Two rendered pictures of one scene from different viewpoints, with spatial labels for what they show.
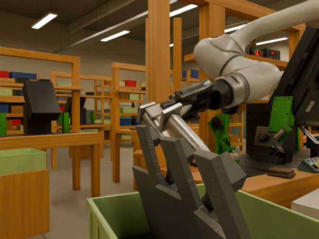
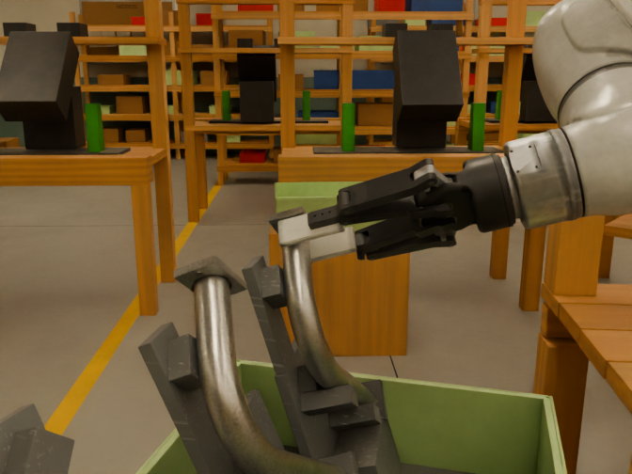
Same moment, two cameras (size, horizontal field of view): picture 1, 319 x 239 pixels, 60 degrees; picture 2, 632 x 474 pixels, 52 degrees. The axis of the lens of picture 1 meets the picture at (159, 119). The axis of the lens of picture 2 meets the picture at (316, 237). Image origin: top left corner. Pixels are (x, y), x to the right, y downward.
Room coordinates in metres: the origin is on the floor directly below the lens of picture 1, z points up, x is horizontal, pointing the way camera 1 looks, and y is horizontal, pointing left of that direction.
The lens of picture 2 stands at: (0.14, -0.42, 1.35)
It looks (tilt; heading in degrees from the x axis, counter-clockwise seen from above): 14 degrees down; 39
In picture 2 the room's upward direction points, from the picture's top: straight up
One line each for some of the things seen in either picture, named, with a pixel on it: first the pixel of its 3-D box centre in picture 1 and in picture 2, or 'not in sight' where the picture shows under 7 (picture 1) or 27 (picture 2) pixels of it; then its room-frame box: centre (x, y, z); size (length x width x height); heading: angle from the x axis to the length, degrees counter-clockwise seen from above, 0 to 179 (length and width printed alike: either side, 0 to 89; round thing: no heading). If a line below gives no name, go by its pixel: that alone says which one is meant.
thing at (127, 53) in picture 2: not in sight; (177, 86); (6.84, 7.81, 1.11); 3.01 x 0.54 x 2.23; 131
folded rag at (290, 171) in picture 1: (281, 172); not in sight; (1.22, -0.54, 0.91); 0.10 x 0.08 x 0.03; 45
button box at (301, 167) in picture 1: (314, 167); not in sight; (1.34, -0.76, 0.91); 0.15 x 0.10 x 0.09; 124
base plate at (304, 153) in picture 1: (280, 159); not in sight; (1.69, -0.74, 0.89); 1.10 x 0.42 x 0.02; 124
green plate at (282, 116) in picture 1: (283, 114); not in sight; (1.60, -0.72, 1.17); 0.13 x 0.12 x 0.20; 124
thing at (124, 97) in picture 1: (134, 113); not in sight; (9.66, 0.87, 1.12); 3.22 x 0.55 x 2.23; 131
